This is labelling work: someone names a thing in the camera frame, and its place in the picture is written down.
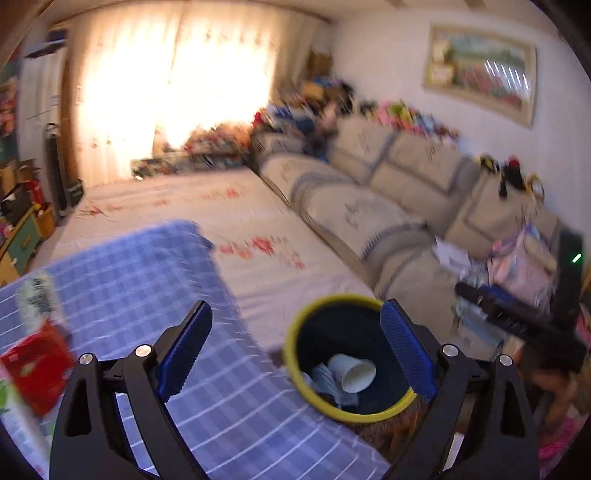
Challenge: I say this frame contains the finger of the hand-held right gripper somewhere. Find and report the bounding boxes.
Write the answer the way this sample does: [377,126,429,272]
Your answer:
[455,281,555,340]

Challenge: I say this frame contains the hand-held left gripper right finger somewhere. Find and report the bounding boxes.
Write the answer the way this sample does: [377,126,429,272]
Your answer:
[379,299,541,480]

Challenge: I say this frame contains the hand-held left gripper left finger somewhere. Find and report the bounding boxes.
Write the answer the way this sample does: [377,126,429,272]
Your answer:
[48,300,213,480]

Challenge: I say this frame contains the white paper cup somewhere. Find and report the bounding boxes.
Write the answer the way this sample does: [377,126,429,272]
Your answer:
[328,354,377,394]

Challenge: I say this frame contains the black bin with yellow rim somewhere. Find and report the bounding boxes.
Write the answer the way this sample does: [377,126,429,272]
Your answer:
[283,294,419,424]

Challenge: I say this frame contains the white tissue paper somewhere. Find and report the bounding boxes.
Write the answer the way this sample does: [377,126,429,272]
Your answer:
[302,362,358,407]

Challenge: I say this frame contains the white green-printed carton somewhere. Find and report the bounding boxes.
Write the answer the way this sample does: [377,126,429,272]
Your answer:
[18,274,58,319]

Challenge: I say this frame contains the person's right hand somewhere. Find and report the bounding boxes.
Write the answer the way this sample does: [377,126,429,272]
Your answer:
[531,368,579,424]

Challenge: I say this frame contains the pile of plastic packets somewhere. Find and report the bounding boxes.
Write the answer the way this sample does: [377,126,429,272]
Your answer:
[434,225,560,333]

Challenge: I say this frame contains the blue checked tablecloth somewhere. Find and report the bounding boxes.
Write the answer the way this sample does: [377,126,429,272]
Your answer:
[0,220,393,480]

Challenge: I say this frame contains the person's pink clothing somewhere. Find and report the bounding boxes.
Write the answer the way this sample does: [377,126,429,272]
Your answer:
[538,406,591,476]

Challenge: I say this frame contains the black and yellow toys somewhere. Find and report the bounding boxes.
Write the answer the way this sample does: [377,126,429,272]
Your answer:
[478,154,546,200]

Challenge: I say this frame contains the beige floral rug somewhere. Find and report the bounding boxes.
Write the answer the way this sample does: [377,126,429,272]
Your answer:
[44,166,379,342]

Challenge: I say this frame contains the red snack bag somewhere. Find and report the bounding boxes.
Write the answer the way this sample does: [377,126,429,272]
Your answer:
[0,320,77,416]

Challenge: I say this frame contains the beige embroidered sofa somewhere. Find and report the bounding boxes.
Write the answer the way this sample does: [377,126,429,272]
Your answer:
[252,113,561,324]

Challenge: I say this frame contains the teal and yellow TV cabinet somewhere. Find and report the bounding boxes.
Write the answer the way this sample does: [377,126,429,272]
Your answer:
[0,208,44,287]

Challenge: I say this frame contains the low black rack with clutter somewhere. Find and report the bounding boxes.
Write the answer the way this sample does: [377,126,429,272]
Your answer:
[131,124,252,178]

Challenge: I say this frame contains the red canister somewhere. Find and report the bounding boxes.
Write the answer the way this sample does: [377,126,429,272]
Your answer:
[23,180,45,210]

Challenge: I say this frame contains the grey tower fan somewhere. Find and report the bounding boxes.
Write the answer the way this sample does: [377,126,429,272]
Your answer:
[44,122,70,217]

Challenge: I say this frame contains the framed floral picture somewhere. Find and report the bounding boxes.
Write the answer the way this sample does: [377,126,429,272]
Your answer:
[424,23,539,127]

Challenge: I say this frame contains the pile of cardboard boxes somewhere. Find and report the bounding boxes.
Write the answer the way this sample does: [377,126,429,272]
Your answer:
[0,159,38,222]

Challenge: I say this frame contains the heap of toys and bags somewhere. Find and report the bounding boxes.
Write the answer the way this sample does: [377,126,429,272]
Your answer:
[253,78,356,153]

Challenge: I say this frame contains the sheer embroidered curtain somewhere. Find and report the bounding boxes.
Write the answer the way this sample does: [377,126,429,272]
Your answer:
[65,0,333,185]

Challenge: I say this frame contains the stack of brown cartons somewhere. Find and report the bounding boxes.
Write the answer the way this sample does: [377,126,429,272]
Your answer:
[307,51,333,81]

